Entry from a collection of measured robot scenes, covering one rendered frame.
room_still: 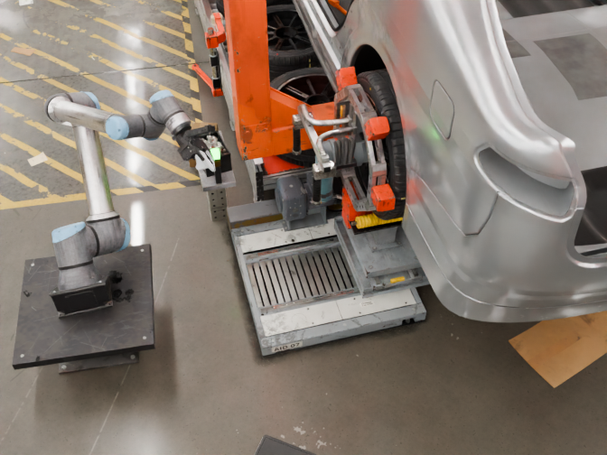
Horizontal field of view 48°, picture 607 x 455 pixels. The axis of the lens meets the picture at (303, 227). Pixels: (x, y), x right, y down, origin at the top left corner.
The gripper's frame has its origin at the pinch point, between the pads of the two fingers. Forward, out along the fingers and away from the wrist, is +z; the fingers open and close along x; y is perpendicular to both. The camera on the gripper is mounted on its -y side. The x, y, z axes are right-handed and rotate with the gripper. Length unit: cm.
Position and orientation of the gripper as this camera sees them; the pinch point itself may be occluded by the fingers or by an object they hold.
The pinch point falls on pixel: (213, 167)
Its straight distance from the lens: 264.9
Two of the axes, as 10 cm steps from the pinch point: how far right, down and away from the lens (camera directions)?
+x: -4.2, 1.3, -9.0
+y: -7.1, 5.7, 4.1
